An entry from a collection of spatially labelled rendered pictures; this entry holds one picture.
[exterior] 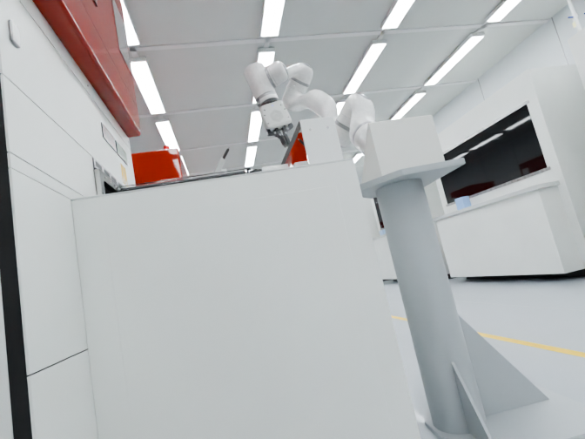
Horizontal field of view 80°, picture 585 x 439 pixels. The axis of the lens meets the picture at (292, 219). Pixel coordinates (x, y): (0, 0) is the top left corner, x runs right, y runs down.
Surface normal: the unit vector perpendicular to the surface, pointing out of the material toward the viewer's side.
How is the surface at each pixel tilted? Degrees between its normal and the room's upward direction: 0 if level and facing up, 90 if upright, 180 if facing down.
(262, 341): 90
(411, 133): 90
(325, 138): 90
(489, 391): 90
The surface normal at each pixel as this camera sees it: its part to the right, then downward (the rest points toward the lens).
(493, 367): 0.07, -0.16
